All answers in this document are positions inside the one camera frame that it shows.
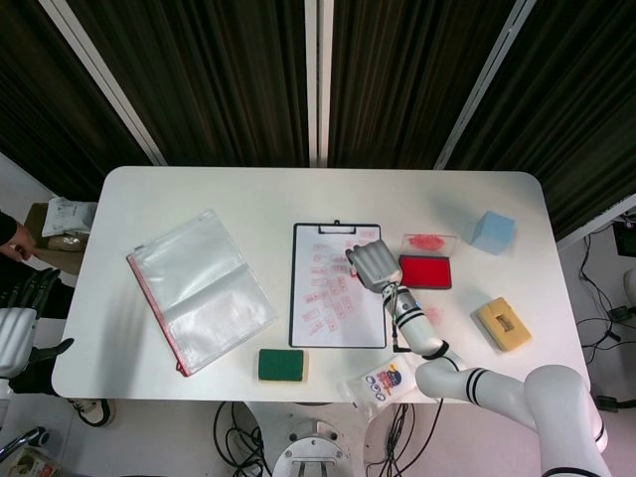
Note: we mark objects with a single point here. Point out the right robot hand grey black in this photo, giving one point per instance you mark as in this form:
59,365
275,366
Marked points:
375,263

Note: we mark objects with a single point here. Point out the left robot hand grey black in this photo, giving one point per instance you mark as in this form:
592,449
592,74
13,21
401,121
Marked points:
17,338

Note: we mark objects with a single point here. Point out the white stamp with red base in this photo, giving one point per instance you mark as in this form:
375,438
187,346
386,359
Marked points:
354,270

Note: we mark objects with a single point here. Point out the white grey robot base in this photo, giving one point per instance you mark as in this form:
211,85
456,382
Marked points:
313,447

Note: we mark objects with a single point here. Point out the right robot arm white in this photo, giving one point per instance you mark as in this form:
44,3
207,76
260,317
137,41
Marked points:
422,333

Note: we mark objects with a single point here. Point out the red ink pad clear lid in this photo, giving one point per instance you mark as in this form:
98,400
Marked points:
425,272

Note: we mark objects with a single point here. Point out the black clipboard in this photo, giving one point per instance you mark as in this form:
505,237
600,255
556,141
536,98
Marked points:
337,229

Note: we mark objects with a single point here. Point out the brown cardboard box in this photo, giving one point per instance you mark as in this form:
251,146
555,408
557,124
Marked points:
54,259

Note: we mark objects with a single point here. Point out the chrome metal fitting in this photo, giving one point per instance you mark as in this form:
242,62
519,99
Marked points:
35,438

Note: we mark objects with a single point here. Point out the black white sneaker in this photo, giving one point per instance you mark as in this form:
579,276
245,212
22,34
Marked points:
92,412

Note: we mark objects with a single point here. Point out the light blue foam cube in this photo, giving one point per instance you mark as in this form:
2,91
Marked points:
492,233

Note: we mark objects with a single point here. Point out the packet of white melamine sponge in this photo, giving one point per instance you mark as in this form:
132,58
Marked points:
382,385

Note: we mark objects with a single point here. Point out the printed cardboard package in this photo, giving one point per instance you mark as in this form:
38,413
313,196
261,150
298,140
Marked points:
30,462

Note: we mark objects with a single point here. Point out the white mailer package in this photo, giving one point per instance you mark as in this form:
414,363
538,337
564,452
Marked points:
64,216

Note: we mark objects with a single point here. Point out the green yellow scrub sponge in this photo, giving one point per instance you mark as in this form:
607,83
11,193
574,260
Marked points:
280,365

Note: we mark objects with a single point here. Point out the yellow sponge with dark slot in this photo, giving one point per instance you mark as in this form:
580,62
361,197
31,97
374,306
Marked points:
517,338

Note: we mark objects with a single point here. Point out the transparent mesh zip folder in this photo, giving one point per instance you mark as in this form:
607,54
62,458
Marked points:
199,293

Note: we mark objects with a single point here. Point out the dark pleated curtain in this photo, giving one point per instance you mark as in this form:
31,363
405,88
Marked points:
223,74

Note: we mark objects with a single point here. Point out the black power adapter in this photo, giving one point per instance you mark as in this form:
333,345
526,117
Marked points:
607,403
620,314

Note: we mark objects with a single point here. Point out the black electronic box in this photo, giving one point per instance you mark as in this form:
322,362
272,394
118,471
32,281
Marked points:
626,238

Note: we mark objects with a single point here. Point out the white frame post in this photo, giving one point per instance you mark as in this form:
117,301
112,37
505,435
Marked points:
484,84
318,84
104,84

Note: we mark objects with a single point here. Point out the white frame rail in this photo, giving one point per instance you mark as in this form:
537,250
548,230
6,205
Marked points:
596,218

